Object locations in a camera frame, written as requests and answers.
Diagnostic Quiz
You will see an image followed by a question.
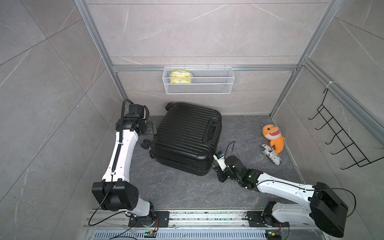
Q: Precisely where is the black ribbed hard-shell suitcase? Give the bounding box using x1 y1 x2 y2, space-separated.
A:
141 102 222 176

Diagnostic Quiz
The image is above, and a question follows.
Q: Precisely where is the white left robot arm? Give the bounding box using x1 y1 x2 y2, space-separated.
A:
92 99 157 227

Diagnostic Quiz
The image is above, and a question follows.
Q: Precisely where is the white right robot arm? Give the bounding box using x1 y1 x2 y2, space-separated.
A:
213 152 349 238

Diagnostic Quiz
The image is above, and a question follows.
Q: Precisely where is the grey white power drill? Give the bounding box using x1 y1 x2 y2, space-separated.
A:
261 144 281 166

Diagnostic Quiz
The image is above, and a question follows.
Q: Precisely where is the yellow packet in basket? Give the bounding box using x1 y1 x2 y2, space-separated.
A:
170 70 193 84

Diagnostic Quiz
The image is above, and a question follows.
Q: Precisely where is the orange shark plush toy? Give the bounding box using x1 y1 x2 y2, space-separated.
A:
262 124 286 155

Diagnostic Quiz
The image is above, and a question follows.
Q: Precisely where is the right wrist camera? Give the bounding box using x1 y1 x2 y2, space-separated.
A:
213 151 227 172

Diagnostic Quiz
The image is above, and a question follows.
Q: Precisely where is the white wire mesh basket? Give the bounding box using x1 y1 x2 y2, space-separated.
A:
162 67 235 95

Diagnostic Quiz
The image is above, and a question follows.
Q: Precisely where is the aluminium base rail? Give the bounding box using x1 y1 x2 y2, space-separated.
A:
77 209 331 240

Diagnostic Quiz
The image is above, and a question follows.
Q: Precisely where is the black wire hook rack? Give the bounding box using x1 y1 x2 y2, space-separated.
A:
308 89 384 170

